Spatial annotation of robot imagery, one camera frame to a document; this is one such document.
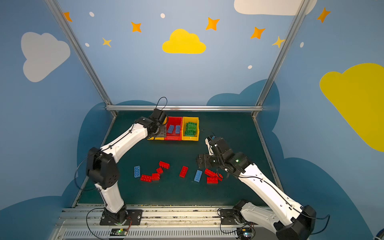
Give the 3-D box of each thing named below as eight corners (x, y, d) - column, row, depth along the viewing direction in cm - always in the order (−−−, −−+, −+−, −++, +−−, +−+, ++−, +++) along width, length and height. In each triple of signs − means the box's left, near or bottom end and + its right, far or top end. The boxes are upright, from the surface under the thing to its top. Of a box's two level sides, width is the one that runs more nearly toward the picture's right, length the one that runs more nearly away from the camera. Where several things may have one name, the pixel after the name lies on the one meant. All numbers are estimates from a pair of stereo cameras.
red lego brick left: (140, 180, 89) (139, 179, 87) (142, 175, 91) (141, 174, 89) (151, 182, 88) (150, 181, 86) (153, 177, 90) (152, 176, 88)
